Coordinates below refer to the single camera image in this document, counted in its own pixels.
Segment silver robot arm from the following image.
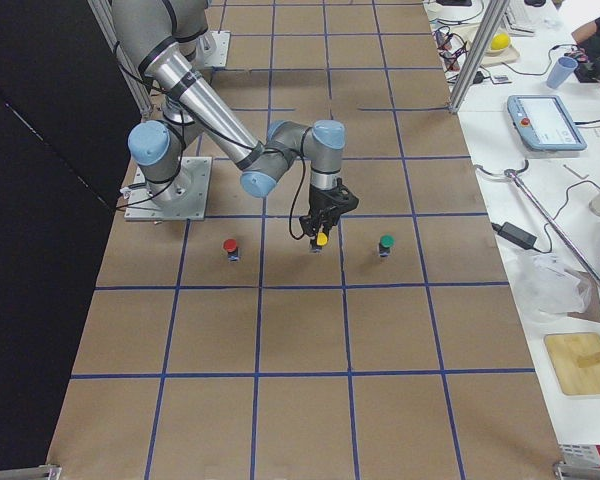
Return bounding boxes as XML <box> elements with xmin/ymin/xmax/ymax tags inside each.
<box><xmin>111</xmin><ymin>1</ymin><xmax>359</xmax><ymax>248</ymax></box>
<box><xmin>125</xmin><ymin>98</ymin><xmax>212</xmax><ymax>220</ymax></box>

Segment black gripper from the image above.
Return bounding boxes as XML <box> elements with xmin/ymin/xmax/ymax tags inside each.
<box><xmin>299</xmin><ymin>185</ymin><xmax>342</xmax><ymax>243</ymax></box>

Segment aluminium post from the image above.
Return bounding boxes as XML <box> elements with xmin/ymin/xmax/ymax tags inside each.
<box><xmin>449</xmin><ymin>0</ymin><xmax>509</xmax><ymax>114</ymax></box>

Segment clear plastic bag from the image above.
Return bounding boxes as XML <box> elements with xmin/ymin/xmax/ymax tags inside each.
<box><xmin>507</xmin><ymin>253</ymin><xmax>600</xmax><ymax>323</ymax></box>

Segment wooden cutting board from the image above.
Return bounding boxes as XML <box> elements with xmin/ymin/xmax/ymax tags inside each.
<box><xmin>544</xmin><ymin>333</ymin><xmax>600</xmax><ymax>396</ymax></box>

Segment yellow lemon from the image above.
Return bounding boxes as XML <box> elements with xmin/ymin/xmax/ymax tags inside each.
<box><xmin>487</xmin><ymin>33</ymin><xmax>511</xmax><ymax>55</ymax></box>

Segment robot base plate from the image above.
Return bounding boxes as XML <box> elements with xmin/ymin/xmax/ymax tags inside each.
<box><xmin>124</xmin><ymin>157</ymin><xmax>212</xmax><ymax>222</ymax></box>

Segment beige tray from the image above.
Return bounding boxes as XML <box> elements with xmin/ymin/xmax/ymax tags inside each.
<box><xmin>480</xmin><ymin>45</ymin><xmax>520</xmax><ymax>67</ymax></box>

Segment metal walking cane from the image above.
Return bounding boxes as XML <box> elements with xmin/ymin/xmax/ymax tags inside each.
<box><xmin>474</xmin><ymin>161</ymin><xmax>600</xmax><ymax>291</ymax></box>

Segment red push button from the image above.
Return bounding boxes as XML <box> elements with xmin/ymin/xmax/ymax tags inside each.
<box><xmin>222</xmin><ymin>238</ymin><xmax>240</xmax><ymax>262</ymax></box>

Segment yellow push button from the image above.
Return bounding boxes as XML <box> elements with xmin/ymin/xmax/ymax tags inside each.
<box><xmin>310</xmin><ymin>231</ymin><xmax>329</xmax><ymax>253</ymax></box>

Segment black power adapter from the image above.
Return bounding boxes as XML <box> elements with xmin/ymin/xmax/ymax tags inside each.
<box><xmin>498</xmin><ymin>222</ymin><xmax>537</xmax><ymax>250</ymax></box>

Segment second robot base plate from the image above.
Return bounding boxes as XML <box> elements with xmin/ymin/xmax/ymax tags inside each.
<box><xmin>193</xmin><ymin>30</ymin><xmax>231</xmax><ymax>69</ymax></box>

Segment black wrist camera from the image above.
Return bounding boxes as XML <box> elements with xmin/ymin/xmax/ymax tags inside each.
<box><xmin>336</xmin><ymin>184</ymin><xmax>359</xmax><ymax>214</ymax></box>

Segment blue teach pendant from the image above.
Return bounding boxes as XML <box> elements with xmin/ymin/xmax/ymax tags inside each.
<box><xmin>506</xmin><ymin>95</ymin><xmax>587</xmax><ymax>152</ymax></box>

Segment light blue cup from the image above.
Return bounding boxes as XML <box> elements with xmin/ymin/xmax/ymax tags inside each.
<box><xmin>546</xmin><ymin>56</ymin><xmax>579</xmax><ymax>89</ymax></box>

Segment green push button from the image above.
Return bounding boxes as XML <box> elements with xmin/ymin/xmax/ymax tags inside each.
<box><xmin>378</xmin><ymin>234</ymin><xmax>395</xmax><ymax>257</ymax></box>

